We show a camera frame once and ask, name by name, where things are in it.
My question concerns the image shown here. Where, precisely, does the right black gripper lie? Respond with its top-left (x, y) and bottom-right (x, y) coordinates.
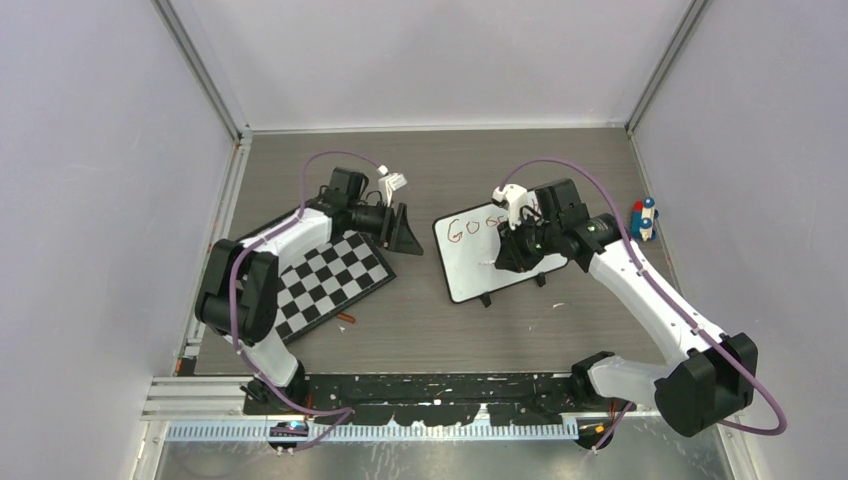
top-left (497, 210), bottom-right (561, 273)

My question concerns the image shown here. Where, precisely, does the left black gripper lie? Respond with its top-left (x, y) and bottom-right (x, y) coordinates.
top-left (348, 199), bottom-right (423, 256)

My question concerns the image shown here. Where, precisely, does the white whiteboard black frame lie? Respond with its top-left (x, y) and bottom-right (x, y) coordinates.
top-left (432, 204), bottom-right (567, 307)

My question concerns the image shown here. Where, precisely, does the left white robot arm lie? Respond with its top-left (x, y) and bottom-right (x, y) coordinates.
top-left (194, 166), bottom-right (423, 414)

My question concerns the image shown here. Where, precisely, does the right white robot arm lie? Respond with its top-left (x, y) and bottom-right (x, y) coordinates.
top-left (492, 179), bottom-right (758, 437)

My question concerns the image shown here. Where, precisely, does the black white chessboard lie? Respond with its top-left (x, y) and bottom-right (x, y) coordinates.
top-left (235, 228), bottom-right (397, 344)

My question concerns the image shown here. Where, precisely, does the blue red toy car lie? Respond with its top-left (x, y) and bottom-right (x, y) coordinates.
top-left (630, 196), bottom-right (659, 242)

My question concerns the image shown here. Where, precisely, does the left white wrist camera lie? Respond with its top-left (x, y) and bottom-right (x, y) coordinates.
top-left (377, 165), bottom-right (407, 207)

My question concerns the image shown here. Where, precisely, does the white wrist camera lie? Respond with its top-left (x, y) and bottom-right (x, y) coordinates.
top-left (491, 184), bottom-right (532, 230)
top-left (377, 165), bottom-right (407, 207)

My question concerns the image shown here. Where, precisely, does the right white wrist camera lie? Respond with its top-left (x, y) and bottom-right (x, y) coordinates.
top-left (491, 184), bottom-right (532, 230)

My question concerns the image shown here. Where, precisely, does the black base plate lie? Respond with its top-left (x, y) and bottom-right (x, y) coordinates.
top-left (243, 372), bottom-right (637, 429)

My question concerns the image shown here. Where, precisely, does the slotted cable duct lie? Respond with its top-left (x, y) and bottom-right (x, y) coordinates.
top-left (165, 419), bottom-right (579, 443)

